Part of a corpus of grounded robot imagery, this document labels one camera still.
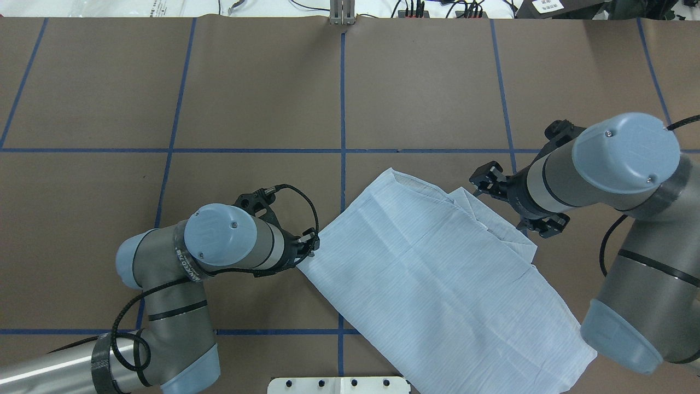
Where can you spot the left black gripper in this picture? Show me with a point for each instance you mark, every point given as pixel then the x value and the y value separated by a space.
pixel 289 252

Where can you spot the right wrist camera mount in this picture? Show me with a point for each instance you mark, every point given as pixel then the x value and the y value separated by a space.
pixel 559 133

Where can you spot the light blue button-up shirt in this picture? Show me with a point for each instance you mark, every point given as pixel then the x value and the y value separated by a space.
pixel 446 290

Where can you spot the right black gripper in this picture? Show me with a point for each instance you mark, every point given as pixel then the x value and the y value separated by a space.
pixel 517 193

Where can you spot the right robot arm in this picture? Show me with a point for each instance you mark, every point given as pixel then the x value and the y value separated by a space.
pixel 646 313

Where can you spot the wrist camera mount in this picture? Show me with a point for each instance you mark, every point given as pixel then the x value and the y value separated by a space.
pixel 258 204
pixel 559 133

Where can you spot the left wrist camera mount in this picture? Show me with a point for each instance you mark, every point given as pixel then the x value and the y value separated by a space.
pixel 258 204

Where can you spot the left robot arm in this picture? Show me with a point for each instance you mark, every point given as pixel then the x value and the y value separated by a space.
pixel 164 336

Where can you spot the aluminium frame post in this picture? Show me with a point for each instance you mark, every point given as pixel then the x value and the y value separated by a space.
pixel 342 12

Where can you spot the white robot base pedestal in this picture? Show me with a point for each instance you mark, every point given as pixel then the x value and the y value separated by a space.
pixel 340 384

